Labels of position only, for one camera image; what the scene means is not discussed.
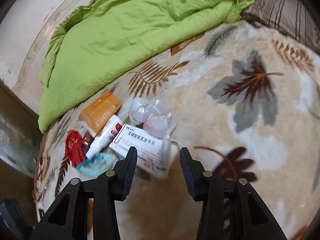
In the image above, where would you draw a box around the red snack wrapper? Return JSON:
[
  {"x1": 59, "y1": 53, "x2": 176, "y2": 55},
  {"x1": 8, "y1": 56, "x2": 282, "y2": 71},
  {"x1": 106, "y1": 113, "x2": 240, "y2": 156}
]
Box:
[{"x1": 65, "y1": 130, "x2": 86, "y2": 167}]

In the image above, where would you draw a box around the clear plastic wrapper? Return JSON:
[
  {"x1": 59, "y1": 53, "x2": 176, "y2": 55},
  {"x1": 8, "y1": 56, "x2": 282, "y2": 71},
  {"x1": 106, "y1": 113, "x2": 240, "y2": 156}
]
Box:
[{"x1": 129, "y1": 97, "x2": 177, "y2": 139}]

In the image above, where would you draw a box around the white spray bottle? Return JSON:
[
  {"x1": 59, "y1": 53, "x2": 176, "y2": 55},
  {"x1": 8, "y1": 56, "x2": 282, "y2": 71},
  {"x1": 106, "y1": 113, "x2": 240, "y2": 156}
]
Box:
[{"x1": 160, "y1": 134, "x2": 179, "y2": 166}]

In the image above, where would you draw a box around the teal plastic wrapper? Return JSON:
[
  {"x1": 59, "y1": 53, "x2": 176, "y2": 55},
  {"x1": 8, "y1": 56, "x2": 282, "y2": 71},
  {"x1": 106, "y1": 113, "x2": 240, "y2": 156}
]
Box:
[{"x1": 76, "y1": 152, "x2": 119, "y2": 178}]

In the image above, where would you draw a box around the white blue medicine box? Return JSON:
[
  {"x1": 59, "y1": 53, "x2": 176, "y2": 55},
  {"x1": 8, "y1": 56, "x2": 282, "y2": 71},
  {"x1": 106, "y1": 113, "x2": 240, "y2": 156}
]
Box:
[{"x1": 109, "y1": 124, "x2": 178, "y2": 180}]

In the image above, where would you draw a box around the dark red candy wrapper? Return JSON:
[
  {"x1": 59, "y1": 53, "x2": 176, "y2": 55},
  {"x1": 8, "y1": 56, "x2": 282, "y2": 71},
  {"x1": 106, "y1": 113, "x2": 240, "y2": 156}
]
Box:
[{"x1": 81, "y1": 131, "x2": 94, "y2": 155}]

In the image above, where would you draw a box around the white tube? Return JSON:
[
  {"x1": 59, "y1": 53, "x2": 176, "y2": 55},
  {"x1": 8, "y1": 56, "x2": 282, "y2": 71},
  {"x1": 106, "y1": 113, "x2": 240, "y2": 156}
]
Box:
[{"x1": 86, "y1": 115, "x2": 124, "y2": 159}]

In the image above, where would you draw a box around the orange medicine box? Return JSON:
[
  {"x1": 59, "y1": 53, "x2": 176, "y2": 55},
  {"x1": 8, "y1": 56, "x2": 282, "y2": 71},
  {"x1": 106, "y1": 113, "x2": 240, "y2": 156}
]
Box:
[{"x1": 78, "y1": 90, "x2": 122, "y2": 137}]

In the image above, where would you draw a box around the leaf pattern fleece blanket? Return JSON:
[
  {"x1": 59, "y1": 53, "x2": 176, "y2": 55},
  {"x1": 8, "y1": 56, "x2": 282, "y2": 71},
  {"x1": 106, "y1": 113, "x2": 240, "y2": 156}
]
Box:
[{"x1": 34, "y1": 21, "x2": 319, "y2": 239}]

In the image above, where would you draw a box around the green quilt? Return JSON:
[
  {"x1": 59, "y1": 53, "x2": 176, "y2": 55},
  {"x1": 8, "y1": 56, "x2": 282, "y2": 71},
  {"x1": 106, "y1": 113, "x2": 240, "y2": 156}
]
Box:
[{"x1": 38, "y1": 0, "x2": 254, "y2": 132}]

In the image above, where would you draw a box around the striped brown pillow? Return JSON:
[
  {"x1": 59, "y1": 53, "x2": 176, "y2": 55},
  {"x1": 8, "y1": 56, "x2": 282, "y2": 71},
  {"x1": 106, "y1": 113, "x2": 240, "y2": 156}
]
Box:
[{"x1": 242, "y1": 0, "x2": 319, "y2": 53}]

